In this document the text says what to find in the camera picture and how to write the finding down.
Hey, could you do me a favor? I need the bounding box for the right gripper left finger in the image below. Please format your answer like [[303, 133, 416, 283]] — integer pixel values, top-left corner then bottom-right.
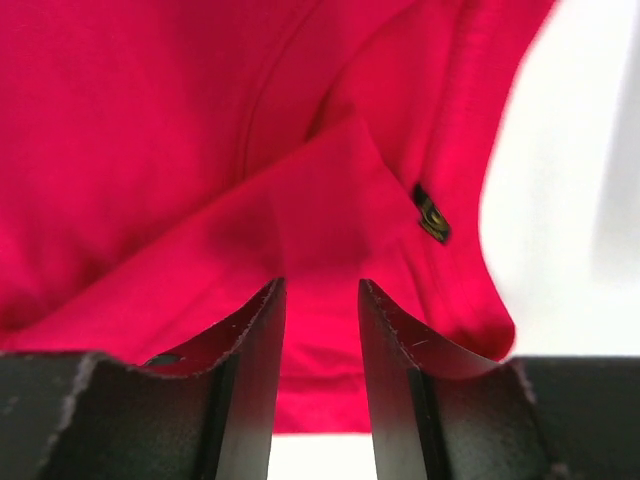
[[1, 279, 286, 479]]

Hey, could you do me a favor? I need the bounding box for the red t shirt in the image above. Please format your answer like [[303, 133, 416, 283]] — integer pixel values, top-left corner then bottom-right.
[[1, 1, 553, 433]]

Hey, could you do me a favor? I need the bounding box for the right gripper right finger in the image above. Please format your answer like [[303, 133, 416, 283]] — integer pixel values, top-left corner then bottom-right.
[[358, 280, 639, 479]]

